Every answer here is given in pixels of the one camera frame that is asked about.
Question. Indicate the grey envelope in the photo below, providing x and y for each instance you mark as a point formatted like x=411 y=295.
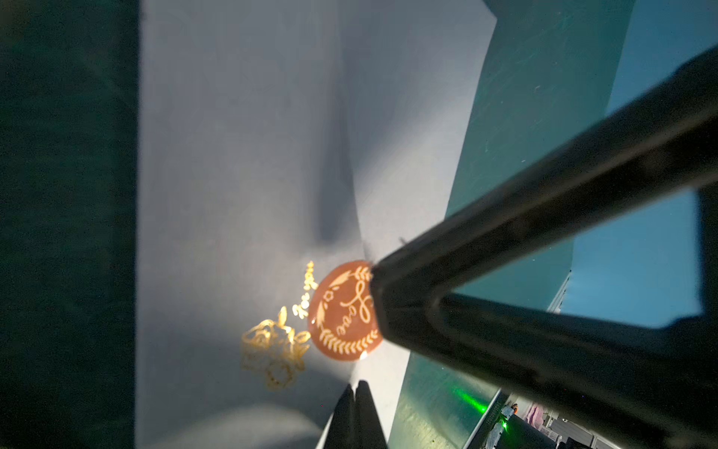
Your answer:
x=273 y=134

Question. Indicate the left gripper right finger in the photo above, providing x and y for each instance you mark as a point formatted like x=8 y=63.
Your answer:
x=368 y=431

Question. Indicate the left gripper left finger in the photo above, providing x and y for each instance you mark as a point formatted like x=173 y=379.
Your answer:
x=341 y=431

